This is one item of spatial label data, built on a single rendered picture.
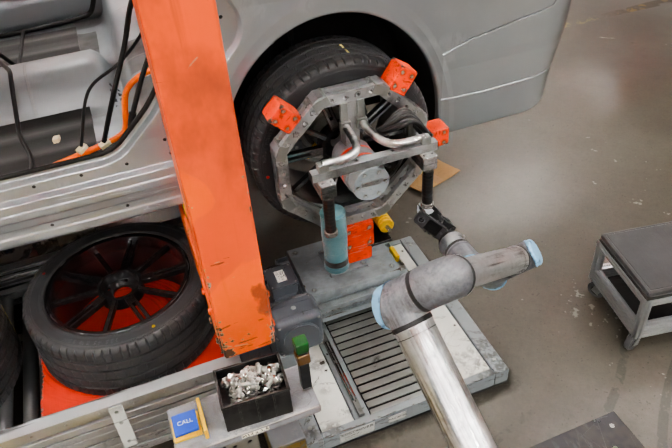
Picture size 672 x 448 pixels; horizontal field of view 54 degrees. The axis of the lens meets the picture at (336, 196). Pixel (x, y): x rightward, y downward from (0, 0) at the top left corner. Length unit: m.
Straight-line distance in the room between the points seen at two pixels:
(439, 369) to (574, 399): 1.03
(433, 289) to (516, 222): 1.71
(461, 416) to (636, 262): 1.22
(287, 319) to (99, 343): 0.61
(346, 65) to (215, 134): 0.69
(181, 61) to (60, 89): 1.49
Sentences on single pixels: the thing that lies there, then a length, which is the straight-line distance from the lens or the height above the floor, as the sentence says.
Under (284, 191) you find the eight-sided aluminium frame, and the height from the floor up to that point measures 0.81.
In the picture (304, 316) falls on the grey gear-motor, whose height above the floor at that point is 0.40.
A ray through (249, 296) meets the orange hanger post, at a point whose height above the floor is 0.75.
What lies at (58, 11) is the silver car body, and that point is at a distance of 3.84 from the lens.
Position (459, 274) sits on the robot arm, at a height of 0.93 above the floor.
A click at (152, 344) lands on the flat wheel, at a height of 0.47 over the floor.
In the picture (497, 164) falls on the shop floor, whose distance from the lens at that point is 3.73.
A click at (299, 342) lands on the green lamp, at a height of 0.66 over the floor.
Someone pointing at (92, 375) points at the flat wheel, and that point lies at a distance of 2.38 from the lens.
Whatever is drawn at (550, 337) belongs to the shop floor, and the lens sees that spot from 2.86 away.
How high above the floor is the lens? 2.13
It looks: 38 degrees down
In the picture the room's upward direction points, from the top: 4 degrees counter-clockwise
